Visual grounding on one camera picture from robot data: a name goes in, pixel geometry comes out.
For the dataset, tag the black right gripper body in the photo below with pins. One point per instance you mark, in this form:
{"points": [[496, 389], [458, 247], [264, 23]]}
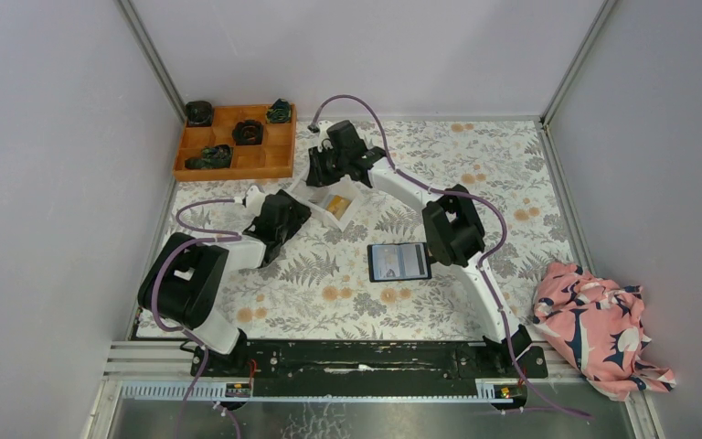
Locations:
{"points": [[327, 165]]}

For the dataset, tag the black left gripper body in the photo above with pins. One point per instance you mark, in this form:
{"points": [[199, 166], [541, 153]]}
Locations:
{"points": [[295, 219]]}

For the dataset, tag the white patterned card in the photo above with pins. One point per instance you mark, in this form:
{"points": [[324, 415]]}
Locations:
{"points": [[392, 267]]}

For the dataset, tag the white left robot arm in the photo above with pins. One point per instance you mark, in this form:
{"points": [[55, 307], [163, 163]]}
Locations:
{"points": [[182, 286]]}

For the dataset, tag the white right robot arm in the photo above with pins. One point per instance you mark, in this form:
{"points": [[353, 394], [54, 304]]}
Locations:
{"points": [[454, 233]]}

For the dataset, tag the white plastic card box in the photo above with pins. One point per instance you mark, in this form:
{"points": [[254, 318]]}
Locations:
{"points": [[315, 198]]}

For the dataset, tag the orange card in box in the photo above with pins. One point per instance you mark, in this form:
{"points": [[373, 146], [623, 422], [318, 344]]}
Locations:
{"points": [[337, 206]]}

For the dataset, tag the dark green rolled item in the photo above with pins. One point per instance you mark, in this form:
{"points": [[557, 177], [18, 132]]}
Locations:
{"points": [[279, 112], [213, 157]]}

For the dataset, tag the orange compartment tray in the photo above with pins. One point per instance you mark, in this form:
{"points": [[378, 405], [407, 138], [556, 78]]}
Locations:
{"points": [[274, 158]]}

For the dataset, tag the dark green rolled item front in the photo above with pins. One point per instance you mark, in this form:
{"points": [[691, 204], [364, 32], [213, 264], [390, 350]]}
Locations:
{"points": [[213, 157]]}

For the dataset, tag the black red rolled item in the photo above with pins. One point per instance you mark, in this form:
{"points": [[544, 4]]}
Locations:
{"points": [[248, 132]]}

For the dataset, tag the floral paper table mat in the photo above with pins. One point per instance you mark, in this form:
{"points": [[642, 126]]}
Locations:
{"points": [[318, 286]]}

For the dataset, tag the dark rolled item outside tray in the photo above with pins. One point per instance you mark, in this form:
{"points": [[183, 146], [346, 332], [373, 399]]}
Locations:
{"points": [[199, 114]]}

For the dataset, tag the pink patterned cloth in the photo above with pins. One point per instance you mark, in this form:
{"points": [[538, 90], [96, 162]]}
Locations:
{"points": [[596, 325]]}

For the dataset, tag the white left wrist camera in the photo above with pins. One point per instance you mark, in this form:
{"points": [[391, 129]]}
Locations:
{"points": [[253, 199]]}

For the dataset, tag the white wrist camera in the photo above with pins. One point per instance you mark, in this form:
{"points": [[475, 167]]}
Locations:
{"points": [[253, 199], [319, 130]]}

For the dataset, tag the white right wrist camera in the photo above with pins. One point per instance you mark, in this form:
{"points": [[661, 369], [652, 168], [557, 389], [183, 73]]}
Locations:
{"points": [[319, 130]]}

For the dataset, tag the black metal base rail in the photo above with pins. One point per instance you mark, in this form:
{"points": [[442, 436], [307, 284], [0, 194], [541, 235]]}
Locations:
{"points": [[391, 363]]}

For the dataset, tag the slotted white cable duct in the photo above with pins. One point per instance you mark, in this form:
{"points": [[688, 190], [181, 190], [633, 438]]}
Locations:
{"points": [[450, 391]]}

